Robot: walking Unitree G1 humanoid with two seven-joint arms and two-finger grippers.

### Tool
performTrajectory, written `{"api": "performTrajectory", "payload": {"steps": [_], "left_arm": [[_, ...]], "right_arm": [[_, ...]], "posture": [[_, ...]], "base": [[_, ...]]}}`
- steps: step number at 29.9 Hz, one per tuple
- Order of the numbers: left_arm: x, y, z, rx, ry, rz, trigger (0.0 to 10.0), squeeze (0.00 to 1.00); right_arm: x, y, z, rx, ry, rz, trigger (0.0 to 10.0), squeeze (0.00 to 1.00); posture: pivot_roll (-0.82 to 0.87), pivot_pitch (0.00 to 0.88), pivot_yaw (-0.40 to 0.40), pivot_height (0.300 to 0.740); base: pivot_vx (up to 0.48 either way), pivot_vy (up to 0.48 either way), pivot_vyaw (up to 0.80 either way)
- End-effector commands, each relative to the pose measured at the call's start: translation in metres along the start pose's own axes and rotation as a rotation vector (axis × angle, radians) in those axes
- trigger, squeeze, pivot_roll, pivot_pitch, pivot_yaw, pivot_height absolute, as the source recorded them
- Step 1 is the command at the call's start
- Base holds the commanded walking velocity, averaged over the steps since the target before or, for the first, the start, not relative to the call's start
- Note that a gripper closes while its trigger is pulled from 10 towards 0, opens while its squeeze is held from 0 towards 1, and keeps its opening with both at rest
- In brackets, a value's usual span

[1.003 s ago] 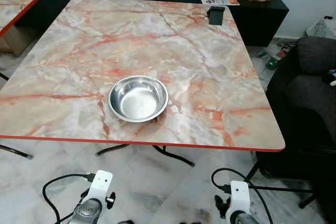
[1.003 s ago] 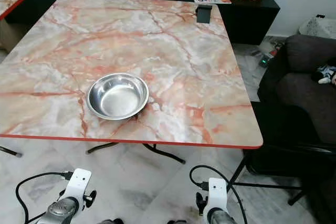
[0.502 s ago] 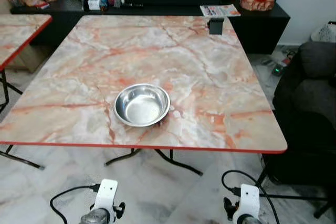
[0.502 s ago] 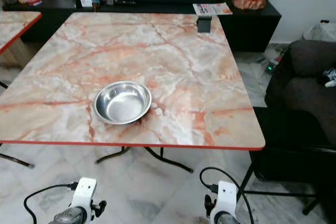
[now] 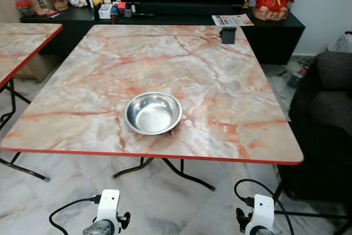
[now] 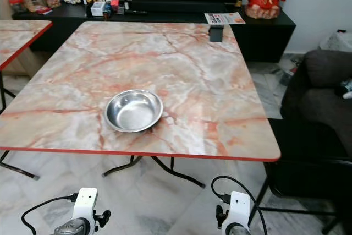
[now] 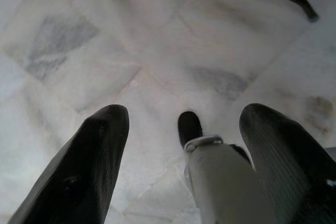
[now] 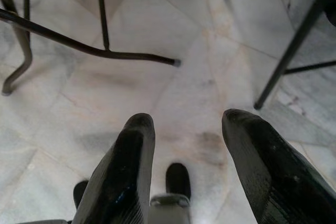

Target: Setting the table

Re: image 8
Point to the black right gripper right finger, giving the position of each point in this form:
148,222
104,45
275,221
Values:
270,171

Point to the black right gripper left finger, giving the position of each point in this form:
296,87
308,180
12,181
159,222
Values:
123,171

